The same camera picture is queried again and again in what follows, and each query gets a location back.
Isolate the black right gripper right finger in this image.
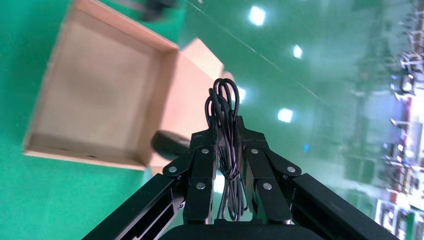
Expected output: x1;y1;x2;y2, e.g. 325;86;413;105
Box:
235;115;302;225

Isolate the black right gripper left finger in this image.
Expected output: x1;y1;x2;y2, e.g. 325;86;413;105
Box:
162;115;220;226

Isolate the black power cable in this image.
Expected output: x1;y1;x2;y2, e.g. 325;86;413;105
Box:
204;77;249;222

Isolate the flat open cardboard box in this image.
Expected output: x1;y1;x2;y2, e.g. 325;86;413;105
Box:
22;0;234;175

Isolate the black round blurred object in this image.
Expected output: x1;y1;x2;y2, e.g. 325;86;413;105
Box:
150;130;193;161

